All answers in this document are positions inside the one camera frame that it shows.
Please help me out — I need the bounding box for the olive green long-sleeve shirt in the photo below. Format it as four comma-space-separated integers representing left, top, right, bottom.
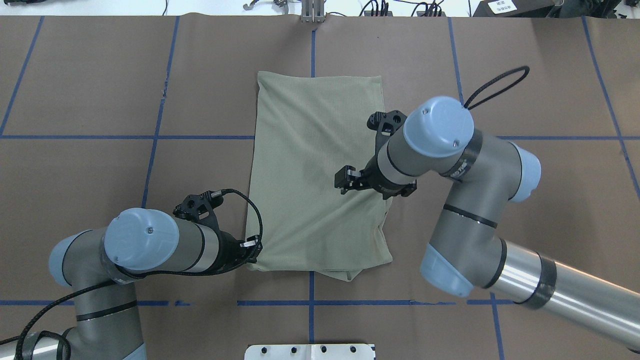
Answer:
248, 71, 393, 281

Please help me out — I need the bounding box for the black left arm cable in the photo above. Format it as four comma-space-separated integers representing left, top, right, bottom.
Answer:
0, 188, 265, 360

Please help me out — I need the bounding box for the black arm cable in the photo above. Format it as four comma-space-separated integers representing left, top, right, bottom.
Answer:
0, 188, 265, 360
463, 65, 531, 111

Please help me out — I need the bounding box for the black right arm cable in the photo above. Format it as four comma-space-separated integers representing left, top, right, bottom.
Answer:
463, 65, 531, 111

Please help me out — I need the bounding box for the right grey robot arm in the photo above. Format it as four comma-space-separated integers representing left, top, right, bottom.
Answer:
334, 96, 640, 353

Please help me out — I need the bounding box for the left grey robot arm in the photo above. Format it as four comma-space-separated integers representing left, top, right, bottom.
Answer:
1, 188, 264, 360

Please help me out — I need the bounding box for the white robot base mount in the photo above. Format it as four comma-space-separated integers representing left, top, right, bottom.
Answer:
244, 342, 377, 360

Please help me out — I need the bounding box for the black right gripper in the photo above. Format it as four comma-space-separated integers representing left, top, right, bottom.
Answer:
334, 110, 418, 201

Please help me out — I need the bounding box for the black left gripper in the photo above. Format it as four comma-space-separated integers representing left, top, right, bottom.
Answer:
173, 191, 263, 273

